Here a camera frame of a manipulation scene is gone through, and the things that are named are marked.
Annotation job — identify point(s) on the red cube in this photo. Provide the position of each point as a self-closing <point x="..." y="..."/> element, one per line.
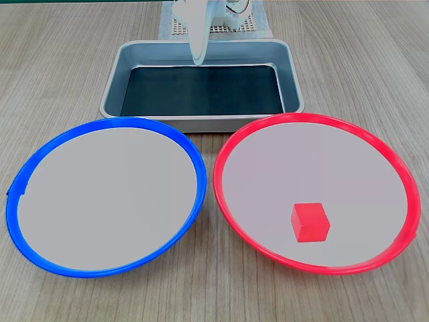
<point x="310" y="223"/>

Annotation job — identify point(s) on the black tray mat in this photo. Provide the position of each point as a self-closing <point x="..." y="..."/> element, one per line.
<point x="201" y="90"/>

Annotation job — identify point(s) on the steel tray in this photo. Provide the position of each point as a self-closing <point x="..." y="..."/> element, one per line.
<point x="112" y="97"/>

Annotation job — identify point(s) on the red rimmed white plate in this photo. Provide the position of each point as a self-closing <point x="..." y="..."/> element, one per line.
<point x="315" y="161"/>

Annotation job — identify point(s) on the blue rimmed white plate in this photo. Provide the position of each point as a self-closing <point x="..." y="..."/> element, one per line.
<point x="107" y="198"/>

